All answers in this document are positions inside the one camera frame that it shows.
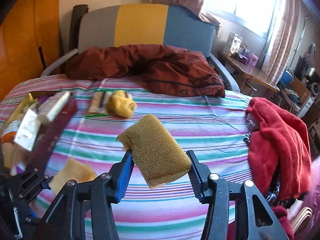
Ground white round appliance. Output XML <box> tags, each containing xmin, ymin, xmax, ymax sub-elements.
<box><xmin>309</xmin><ymin>80</ymin><xmax>320</xmax><ymax>98</ymax></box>

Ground wooden side desk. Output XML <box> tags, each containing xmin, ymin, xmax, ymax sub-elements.
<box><xmin>217</xmin><ymin>50</ymin><xmax>280</xmax><ymax>93</ymax></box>

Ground white hair clip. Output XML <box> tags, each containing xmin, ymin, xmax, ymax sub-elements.
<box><xmin>246</xmin><ymin>112</ymin><xmax>260</xmax><ymax>130</ymax></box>

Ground small yellow bun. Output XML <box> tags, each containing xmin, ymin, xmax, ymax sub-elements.
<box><xmin>105</xmin><ymin>90</ymin><xmax>137</xmax><ymax>119</ymax></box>

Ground small wooden cabinet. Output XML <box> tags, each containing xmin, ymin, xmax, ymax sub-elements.
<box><xmin>280</xmin><ymin>75</ymin><xmax>315</xmax><ymax>118</ymax></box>

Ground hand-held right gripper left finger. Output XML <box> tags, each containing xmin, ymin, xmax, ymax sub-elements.
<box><xmin>35</xmin><ymin>149</ymin><xmax>134</xmax><ymax>240</ymax></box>

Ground orange wooden wardrobe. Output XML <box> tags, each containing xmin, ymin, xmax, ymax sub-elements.
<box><xmin>0</xmin><ymin>0</ymin><xmax>62</xmax><ymax>100</ymax></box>

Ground light wooden stool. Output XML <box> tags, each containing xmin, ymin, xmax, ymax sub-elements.
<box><xmin>291</xmin><ymin>206</ymin><xmax>313</xmax><ymax>233</ymax></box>

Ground grey yellow blue chair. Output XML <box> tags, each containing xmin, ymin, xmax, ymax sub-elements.
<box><xmin>41</xmin><ymin>3</ymin><xmax>240</xmax><ymax>93</ymax></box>

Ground orange snack packet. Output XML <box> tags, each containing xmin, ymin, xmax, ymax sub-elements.
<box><xmin>0</xmin><ymin>120</ymin><xmax>22</xmax><ymax>143</ymax></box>

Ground bright window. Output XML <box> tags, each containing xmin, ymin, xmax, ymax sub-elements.
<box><xmin>202</xmin><ymin>0</ymin><xmax>278</xmax><ymax>40</ymax></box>

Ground dark upright panel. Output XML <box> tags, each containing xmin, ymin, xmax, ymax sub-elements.
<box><xmin>69</xmin><ymin>4</ymin><xmax>89</xmax><ymax>53</ymax></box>

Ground yellow sponge block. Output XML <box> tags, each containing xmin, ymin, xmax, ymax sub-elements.
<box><xmin>116</xmin><ymin>113</ymin><xmax>192</xmax><ymax>190</ymax></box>
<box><xmin>49</xmin><ymin>158</ymin><xmax>98</xmax><ymax>195</ymax></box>

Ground maroon jacket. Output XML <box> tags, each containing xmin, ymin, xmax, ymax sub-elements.
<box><xmin>65</xmin><ymin>44</ymin><xmax>225</xmax><ymax>98</ymax></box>

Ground maroon box with gold inside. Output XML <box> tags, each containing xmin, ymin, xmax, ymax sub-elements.
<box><xmin>0</xmin><ymin>91</ymin><xmax>78</xmax><ymax>178</ymax></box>

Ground desktop with striped tablecloth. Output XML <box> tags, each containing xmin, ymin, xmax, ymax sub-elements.
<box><xmin>0</xmin><ymin>76</ymin><xmax>255</xmax><ymax>240</ymax></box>

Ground red towel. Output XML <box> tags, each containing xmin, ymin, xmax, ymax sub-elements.
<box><xmin>245</xmin><ymin>97</ymin><xmax>312</xmax><ymax>200</ymax></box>

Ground white carton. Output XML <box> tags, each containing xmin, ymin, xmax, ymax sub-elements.
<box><xmin>224</xmin><ymin>32</ymin><xmax>243</xmax><ymax>55</ymax></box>

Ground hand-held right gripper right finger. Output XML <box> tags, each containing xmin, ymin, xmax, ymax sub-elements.
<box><xmin>186</xmin><ymin>150</ymin><xmax>283</xmax><ymax>240</ymax></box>

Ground white tea box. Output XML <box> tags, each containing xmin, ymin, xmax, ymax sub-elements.
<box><xmin>14</xmin><ymin>110</ymin><xmax>40</xmax><ymax>152</ymax></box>

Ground purple carton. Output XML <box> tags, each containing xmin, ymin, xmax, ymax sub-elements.
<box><xmin>246</xmin><ymin>52</ymin><xmax>259</xmax><ymax>67</ymax></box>

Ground green edged snack packet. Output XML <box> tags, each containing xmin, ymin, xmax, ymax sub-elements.
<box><xmin>85</xmin><ymin>89</ymin><xmax>113</xmax><ymax>117</ymax></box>

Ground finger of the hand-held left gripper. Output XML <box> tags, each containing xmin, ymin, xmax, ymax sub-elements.
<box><xmin>5</xmin><ymin>169</ymin><xmax>39</xmax><ymax>193</ymax></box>
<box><xmin>15</xmin><ymin>176</ymin><xmax>54</xmax><ymax>203</ymax></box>

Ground blue pot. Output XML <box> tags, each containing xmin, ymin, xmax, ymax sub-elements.
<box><xmin>279</xmin><ymin>67</ymin><xmax>294</xmax><ymax>85</ymax></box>

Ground dark red cloth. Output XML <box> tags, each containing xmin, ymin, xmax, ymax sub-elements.
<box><xmin>271</xmin><ymin>205</ymin><xmax>294</xmax><ymax>240</ymax></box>

